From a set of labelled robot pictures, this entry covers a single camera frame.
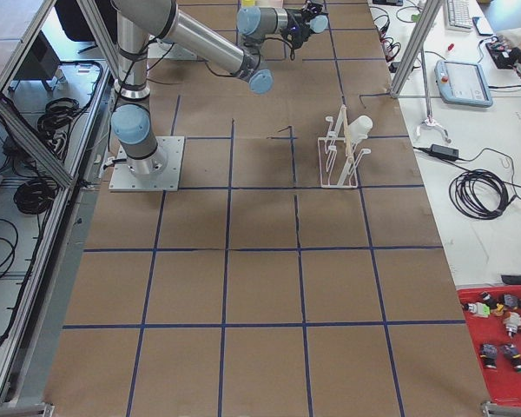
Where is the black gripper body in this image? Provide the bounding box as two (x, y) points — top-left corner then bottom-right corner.
(284, 1), (326, 50)

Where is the pale green ikea cup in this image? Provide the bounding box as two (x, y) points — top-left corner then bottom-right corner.
(347, 115), (373, 142)

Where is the light blue cup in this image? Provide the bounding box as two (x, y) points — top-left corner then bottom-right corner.
(308, 15), (328, 34)

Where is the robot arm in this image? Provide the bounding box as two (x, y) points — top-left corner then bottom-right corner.
(109, 1), (328, 179)

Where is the white keyboard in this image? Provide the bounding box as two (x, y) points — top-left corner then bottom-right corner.
(443, 0), (472, 31)

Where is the blue teach pendant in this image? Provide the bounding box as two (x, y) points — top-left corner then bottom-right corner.
(434, 60), (493, 108)

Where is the black power adapter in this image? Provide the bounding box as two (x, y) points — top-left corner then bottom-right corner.
(429, 143), (459, 162)

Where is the red parts tray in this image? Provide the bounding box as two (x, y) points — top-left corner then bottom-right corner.
(458, 285), (521, 407)

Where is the aluminium frame post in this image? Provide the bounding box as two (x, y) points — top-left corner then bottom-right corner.
(390, 0), (444, 98)

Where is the white wire cup rack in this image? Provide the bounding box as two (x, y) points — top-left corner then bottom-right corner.
(317, 104), (371, 189)

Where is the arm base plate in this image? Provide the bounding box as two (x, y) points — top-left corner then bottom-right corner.
(109, 136), (185, 192)

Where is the coiled black cable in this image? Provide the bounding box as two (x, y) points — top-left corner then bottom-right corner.
(449, 169), (510, 221)

